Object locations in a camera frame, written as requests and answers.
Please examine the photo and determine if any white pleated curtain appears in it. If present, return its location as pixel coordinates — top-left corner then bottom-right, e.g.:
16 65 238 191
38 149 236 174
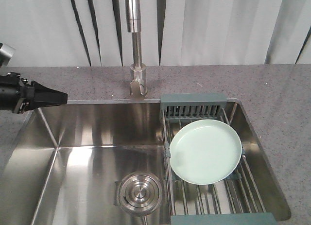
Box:
0 0 311 67

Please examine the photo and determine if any stainless steel sink basin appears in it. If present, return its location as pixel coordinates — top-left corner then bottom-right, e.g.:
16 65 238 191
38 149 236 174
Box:
0 99 291 225

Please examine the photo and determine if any light green round plate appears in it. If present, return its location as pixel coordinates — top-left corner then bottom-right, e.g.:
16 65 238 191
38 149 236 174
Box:
170 119 242 185

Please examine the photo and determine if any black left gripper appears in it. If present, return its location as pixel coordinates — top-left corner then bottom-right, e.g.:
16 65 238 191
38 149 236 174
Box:
0 72 68 113

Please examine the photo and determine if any round steel sink drain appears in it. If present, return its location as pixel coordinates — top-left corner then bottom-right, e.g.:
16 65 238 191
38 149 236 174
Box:
116 171 164 217

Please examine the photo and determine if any grey sink drying rack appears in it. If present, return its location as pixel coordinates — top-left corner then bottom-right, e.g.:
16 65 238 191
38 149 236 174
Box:
160 94 277 225

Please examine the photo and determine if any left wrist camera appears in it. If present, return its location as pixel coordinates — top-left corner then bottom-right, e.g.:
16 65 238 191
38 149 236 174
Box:
0 43 16 67

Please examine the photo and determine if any stainless steel faucet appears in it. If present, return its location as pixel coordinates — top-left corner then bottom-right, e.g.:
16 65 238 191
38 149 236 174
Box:
125 0 147 99

